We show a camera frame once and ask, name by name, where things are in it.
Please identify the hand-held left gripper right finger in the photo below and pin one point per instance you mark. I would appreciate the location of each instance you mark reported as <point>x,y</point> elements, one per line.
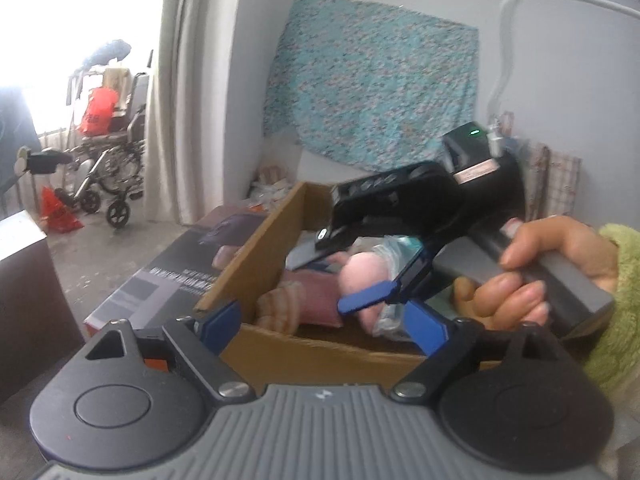
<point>422,325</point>

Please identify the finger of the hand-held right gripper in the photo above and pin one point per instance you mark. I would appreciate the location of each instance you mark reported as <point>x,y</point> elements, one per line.
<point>315,250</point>
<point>370,297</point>

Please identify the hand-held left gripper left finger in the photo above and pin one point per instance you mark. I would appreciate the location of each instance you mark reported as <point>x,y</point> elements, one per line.
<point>222,317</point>

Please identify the pink plush toy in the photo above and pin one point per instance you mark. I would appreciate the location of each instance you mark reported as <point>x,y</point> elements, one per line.
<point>362,270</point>

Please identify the brown cardboard box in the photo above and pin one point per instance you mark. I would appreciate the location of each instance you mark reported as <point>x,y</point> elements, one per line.
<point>280,355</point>

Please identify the green sleeved right forearm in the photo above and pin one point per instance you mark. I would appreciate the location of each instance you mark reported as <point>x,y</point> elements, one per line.
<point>615,340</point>

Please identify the pink striped soft cloth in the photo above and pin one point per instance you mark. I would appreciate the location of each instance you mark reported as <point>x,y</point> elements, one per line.
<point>300,302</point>

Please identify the person's right hand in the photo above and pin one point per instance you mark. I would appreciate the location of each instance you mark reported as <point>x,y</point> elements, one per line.
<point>565,240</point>

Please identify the dark printed carton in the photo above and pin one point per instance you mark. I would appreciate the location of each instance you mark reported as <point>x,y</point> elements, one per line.
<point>165,270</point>

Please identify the white plastic bag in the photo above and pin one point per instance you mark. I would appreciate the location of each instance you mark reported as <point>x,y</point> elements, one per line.
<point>267,187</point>

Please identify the floral patterned roll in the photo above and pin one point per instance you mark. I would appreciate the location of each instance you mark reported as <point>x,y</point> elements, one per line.
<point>535,180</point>

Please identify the checked patterned roll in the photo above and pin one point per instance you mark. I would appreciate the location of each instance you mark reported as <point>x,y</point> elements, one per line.
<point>565,185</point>

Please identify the teal floral hanging cloth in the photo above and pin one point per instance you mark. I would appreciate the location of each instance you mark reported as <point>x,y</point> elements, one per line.
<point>370,75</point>

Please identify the wheelchair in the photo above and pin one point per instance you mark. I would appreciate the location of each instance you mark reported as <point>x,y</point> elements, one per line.
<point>115,170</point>

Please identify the red crumpled plastic bag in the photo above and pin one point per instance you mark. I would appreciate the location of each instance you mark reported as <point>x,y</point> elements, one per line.
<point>62,215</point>

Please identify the brown cabinet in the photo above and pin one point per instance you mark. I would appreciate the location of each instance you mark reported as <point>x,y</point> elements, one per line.
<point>30,310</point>

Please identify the white curtain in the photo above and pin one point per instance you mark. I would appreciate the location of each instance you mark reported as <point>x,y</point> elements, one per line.
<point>195,85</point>

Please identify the black padded rest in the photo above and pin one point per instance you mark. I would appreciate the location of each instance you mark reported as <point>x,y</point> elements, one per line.
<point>45,160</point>

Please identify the orange red shopping bag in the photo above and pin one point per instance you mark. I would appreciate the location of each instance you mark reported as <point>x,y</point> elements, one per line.
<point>99,110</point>

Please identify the beige carton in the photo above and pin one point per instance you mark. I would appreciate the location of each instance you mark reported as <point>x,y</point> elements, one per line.
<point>116,85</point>

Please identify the blue fluffy duster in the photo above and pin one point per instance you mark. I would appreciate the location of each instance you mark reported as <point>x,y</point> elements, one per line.
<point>107,52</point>

